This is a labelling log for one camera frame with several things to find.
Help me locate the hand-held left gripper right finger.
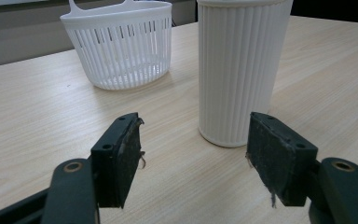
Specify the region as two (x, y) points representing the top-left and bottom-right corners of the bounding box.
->
(246, 111), (319, 207)

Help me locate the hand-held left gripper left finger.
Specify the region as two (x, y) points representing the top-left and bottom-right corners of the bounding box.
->
(90, 112), (145, 209)

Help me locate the white slotted plastic basket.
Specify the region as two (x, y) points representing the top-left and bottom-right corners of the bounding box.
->
(60, 0), (173, 91)

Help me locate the white ribbed cup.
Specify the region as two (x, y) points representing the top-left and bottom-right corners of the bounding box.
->
(196, 0), (295, 148)

